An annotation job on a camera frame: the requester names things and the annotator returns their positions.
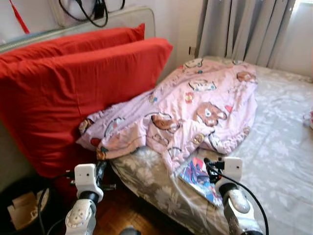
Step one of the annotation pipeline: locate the beige floral bed sheet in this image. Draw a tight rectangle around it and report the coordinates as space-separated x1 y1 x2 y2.
110 56 313 235

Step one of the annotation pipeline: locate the red hanging tassel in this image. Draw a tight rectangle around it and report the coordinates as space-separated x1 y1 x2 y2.
9 0 30 35

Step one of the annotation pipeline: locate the flat red cushion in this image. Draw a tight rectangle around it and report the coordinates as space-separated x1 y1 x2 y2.
0 23 146 64

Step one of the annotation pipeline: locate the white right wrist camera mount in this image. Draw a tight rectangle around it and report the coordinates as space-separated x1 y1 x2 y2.
223 157 244 183

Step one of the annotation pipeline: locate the beige padded headboard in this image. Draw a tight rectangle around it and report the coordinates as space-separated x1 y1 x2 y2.
0 6 156 54

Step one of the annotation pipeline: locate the pink cartoon print blanket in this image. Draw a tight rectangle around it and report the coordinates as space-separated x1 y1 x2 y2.
77 58 259 172

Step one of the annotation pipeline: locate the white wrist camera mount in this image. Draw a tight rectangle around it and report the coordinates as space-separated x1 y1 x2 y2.
73 164 97 192
223 157 244 183

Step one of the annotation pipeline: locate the black charger cable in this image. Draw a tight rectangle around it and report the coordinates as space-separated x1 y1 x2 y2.
58 0 126 28

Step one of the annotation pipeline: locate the grey pleated curtain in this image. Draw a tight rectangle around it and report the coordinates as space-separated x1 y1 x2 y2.
197 0 296 68

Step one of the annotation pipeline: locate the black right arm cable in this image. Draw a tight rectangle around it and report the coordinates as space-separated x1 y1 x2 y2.
208 164 269 235

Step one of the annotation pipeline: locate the colourful comic book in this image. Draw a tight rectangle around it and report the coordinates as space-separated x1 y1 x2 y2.
177 157 223 207

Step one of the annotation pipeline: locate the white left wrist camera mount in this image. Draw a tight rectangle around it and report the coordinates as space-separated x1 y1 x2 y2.
73 164 97 192

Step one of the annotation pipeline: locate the large red cushion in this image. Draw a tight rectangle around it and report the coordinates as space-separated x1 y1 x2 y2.
0 38 174 179

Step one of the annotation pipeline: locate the black round bin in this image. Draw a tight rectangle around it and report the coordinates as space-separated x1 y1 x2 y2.
0 175 64 235

